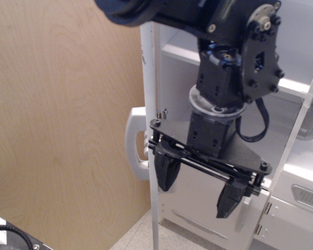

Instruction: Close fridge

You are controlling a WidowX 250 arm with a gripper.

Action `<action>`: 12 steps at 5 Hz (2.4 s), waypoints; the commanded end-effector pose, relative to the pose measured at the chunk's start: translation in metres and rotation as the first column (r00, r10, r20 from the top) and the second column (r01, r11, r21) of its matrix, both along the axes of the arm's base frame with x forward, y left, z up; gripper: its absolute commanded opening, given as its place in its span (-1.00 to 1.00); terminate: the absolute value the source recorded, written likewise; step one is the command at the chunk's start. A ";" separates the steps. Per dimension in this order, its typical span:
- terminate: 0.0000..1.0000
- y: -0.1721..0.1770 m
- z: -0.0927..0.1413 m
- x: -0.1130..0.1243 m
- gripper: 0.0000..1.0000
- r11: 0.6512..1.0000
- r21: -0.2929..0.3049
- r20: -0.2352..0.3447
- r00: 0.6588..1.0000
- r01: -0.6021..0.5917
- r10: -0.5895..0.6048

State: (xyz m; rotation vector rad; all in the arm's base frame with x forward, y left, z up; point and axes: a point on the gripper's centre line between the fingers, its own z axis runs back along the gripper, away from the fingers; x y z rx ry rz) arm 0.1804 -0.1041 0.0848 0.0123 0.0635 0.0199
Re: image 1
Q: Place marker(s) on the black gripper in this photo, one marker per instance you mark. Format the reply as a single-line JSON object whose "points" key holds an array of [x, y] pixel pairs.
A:
{"points": [[214, 145]]}

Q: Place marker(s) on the white fridge door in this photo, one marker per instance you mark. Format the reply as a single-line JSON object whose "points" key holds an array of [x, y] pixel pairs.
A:
{"points": [[192, 204], [139, 120]]}

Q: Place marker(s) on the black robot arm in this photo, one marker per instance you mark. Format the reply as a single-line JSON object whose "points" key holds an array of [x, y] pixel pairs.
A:
{"points": [[238, 66]]}

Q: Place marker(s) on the white toy fridge cabinet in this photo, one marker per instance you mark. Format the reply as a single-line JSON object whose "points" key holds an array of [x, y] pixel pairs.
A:
{"points": [[178, 68]]}

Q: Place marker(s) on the brass cabinet hinge upper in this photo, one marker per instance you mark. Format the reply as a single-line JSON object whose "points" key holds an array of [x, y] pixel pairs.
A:
{"points": [[267, 208]]}

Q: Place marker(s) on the brass cabinet hinge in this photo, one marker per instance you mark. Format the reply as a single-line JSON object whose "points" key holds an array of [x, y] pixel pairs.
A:
{"points": [[258, 229], [267, 208]]}

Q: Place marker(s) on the brass cabinet hinge lower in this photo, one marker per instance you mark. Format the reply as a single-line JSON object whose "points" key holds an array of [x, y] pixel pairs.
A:
{"points": [[258, 229]]}

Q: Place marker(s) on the white toy kitchen counter unit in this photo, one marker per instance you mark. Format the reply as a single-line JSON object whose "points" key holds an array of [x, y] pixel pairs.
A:
{"points": [[289, 224]]}

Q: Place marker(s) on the grey oven vent panel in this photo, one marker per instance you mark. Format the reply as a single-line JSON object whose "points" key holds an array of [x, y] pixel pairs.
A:
{"points": [[302, 195]]}

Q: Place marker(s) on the grey toy faucet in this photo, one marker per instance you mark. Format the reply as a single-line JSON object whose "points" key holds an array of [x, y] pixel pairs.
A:
{"points": [[311, 129]]}

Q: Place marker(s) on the silver lower door handle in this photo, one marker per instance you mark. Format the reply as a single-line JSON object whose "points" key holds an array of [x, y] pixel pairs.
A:
{"points": [[242, 214]]}

